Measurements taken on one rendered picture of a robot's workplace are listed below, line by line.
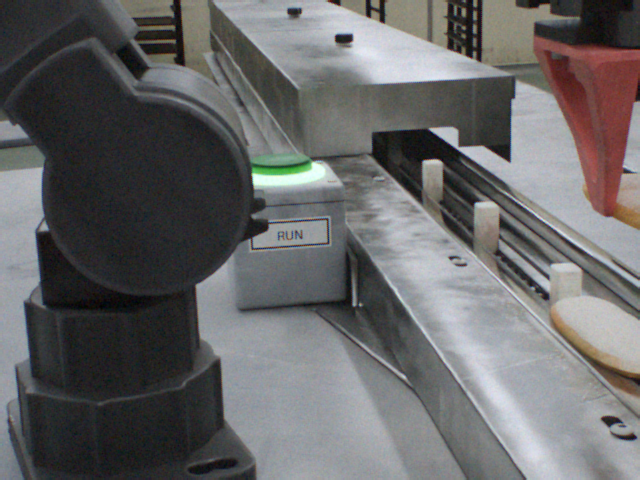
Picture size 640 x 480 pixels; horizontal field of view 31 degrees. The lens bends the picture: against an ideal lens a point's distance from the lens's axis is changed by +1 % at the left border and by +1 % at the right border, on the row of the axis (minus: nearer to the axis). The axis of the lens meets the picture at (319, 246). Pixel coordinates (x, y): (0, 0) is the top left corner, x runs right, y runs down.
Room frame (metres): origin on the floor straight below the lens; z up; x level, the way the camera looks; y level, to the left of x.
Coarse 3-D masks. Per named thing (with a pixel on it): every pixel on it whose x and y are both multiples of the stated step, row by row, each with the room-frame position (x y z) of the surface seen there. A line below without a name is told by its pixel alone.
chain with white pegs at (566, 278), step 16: (400, 144) 0.97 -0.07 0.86; (400, 160) 0.97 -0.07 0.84; (432, 160) 0.84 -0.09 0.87; (416, 176) 0.92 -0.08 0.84; (432, 176) 0.83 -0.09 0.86; (432, 192) 0.83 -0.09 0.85; (448, 208) 0.81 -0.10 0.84; (480, 208) 0.70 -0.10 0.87; (496, 208) 0.70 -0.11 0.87; (464, 224) 0.77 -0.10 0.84; (480, 224) 0.69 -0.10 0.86; (496, 224) 0.70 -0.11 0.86; (480, 240) 0.69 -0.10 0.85; (496, 240) 0.70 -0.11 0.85; (496, 256) 0.69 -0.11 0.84; (560, 272) 0.56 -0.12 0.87; (576, 272) 0.56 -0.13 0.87; (560, 288) 0.56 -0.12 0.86; (576, 288) 0.56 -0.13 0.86
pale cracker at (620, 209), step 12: (624, 180) 0.49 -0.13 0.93; (636, 180) 0.49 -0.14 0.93; (624, 192) 0.47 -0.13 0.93; (636, 192) 0.47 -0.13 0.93; (624, 204) 0.46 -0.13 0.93; (636, 204) 0.45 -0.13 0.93; (612, 216) 0.47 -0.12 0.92; (624, 216) 0.45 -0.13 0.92; (636, 216) 0.45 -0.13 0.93; (636, 228) 0.45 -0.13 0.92
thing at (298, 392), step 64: (0, 192) 1.01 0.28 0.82; (0, 256) 0.80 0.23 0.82; (0, 320) 0.66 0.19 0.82; (256, 320) 0.64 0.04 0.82; (320, 320) 0.63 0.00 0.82; (0, 384) 0.55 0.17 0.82; (256, 384) 0.54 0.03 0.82; (320, 384) 0.54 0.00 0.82; (384, 384) 0.53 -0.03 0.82; (0, 448) 0.48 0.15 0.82; (256, 448) 0.47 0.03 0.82; (320, 448) 0.46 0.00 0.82; (384, 448) 0.46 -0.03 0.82; (448, 448) 0.46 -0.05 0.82
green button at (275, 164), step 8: (256, 160) 0.69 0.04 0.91; (264, 160) 0.69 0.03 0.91; (272, 160) 0.69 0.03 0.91; (280, 160) 0.69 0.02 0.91; (288, 160) 0.69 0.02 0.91; (296, 160) 0.69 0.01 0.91; (304, 160) 0.69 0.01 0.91; (256, 168) 0.68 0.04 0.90; (264, 168) 0.68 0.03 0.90; (272, 168) 0.67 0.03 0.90; (280, 168) 0.67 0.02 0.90; (288, 168) 0.67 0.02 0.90; (296, 168) 0.68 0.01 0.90; (304, 168) 0.68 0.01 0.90
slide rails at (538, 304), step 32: (384, 160) 0.95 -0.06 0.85; (416, 160) 0.94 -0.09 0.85; (416, 192) 0.82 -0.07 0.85; (448, 192) 0.83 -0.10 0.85; (480, 192) 0.82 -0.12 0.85; (448, 224) 0.73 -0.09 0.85; (512, 224) 0.72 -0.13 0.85; (480, 256) 0.65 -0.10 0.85; (544, 256) 0.65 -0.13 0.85; (512, 288) 0.59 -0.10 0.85; (544, 320) 0.54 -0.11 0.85
